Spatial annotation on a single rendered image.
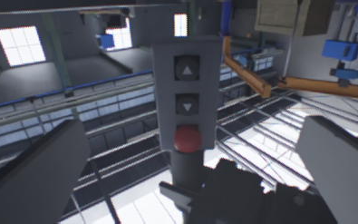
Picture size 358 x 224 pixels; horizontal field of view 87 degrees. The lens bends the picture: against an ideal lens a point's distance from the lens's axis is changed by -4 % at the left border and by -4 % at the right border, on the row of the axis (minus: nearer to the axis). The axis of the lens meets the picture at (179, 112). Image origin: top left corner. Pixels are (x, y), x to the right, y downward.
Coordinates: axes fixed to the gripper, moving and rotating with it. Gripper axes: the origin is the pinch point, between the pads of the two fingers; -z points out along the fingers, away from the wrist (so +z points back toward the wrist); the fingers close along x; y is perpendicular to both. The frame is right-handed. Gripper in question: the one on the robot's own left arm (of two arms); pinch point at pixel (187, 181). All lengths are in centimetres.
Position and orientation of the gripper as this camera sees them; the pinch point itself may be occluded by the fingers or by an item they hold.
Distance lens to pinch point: 30.2
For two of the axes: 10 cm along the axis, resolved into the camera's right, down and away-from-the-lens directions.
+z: 8.6, 2.2, -4.6
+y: 0.3, 8.8, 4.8
